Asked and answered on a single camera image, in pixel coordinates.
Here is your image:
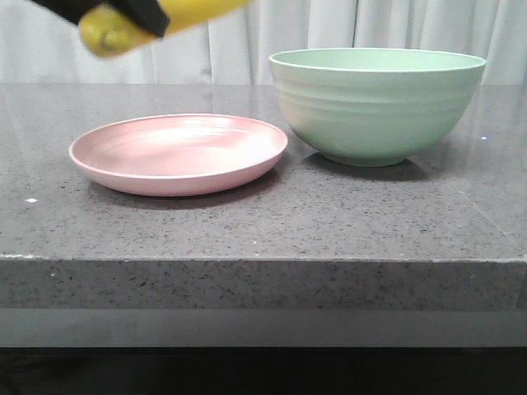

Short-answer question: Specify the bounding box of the white curtain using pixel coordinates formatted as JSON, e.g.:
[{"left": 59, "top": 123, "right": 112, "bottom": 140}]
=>
[{"left": 1, "top": 1, "right": 526, "bottom": 86}]

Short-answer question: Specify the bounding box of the pink plate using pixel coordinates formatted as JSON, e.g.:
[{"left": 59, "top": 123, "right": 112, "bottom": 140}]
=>
[{"left": 69, "top": 114, "right": 288, "bottom": 197}]

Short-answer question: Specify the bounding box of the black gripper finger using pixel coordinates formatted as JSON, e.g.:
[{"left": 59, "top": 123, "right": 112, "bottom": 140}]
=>
[{"left": 32, "top": 0, "right": 170, "bottom": 37}]

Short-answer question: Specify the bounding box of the yellow banana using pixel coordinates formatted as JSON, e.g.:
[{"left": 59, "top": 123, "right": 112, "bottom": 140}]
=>
[{"left": 78, "top": 0, "right": 247, "bottom": 58}]

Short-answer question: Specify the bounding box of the green bowl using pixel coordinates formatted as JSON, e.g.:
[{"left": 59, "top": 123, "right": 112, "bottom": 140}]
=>
[{"left": 269, "top": 48, "right": 487, "bottom": 167}]

